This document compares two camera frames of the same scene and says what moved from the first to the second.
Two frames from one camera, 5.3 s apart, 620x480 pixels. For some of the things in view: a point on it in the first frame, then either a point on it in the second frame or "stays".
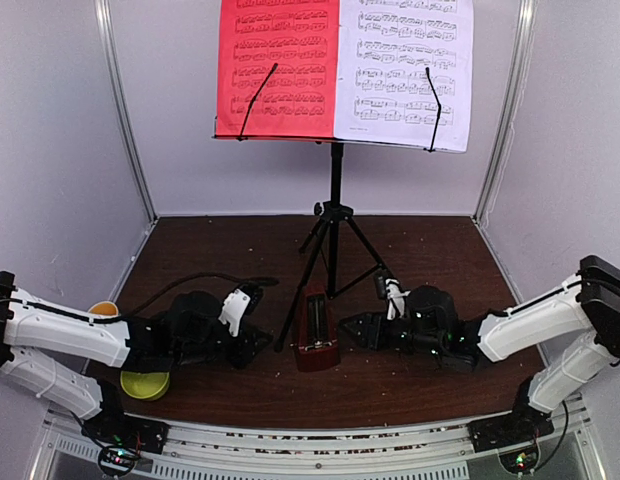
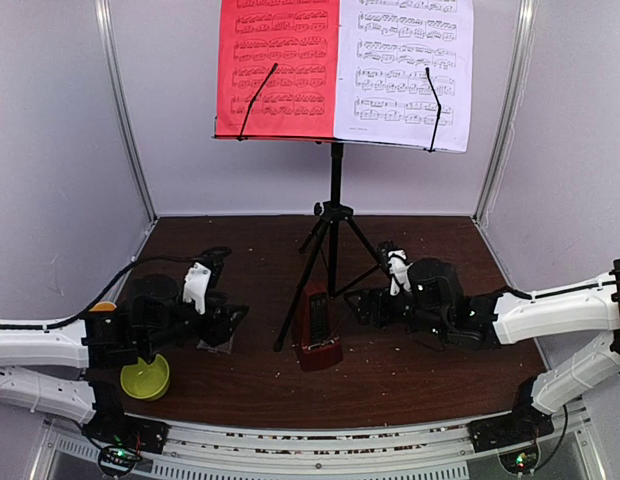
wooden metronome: [318, 349] stays
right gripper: [367, 322] to [369, 297]
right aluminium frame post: [526, 13] stays
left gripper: [246, 352] to [218, 329]
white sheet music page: [404, 73] stays
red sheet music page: [277, 69] stays
